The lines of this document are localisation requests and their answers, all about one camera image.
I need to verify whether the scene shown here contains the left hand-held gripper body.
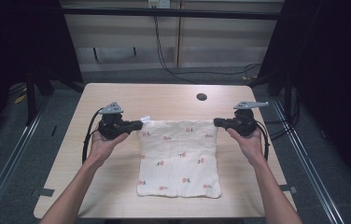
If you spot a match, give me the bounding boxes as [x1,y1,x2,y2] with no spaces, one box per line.
[97,102,132,140]

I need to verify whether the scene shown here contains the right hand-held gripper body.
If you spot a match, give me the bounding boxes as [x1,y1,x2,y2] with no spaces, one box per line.
[225,101,270,138]

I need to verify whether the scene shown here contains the cream cloth with red print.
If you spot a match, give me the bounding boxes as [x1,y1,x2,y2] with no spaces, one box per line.
[135,115,223,200]

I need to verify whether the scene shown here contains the person's right hand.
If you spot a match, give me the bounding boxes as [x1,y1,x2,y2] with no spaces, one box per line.
[226,126,267,167]

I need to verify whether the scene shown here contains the person's left hand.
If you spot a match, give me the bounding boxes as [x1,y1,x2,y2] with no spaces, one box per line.
[87,130,131,167]

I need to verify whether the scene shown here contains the grey tape strip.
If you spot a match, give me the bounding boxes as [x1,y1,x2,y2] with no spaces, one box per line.
[279,184,298,194]
[31,188,55,198]

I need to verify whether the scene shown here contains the black metal stand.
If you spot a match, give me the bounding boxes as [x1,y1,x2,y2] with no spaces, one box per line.
[24,69,38,127]

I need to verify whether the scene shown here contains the yellow item on floor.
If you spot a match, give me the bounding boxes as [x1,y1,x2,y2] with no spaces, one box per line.
[13,92,28,105]

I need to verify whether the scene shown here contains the black curtain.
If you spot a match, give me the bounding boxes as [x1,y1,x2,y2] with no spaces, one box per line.
[0,0,84,153]
[247,0,351,199]

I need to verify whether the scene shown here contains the black horizontal beam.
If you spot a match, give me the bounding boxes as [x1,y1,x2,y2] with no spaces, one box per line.
[61,7,283,21]

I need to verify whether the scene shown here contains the right hand-held gripper black cable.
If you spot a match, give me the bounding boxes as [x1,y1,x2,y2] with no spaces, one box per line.
[255,119,271,161]

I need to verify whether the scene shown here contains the hand-held gripper black cable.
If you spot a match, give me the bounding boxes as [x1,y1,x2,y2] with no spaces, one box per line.
[255,119,271,161]
[81,107,104,165]

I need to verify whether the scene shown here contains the left hand-held gripper black cable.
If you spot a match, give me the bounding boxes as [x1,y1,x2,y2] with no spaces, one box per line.
[81,107,104,165]

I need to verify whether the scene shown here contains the bundle of black floor cables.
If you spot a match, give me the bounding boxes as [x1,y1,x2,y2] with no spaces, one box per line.
[262,87,302,142]

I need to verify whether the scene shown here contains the long black hanging cable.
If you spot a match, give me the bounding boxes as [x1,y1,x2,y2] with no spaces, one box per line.
[152,15,262,86]

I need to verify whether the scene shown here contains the metal floor rail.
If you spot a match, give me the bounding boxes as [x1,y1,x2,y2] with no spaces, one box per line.
[0,98,50,224]
[271,97,346,224]

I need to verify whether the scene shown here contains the white wall socket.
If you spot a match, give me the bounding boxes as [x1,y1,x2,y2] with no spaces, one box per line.
[147,0,172,9]

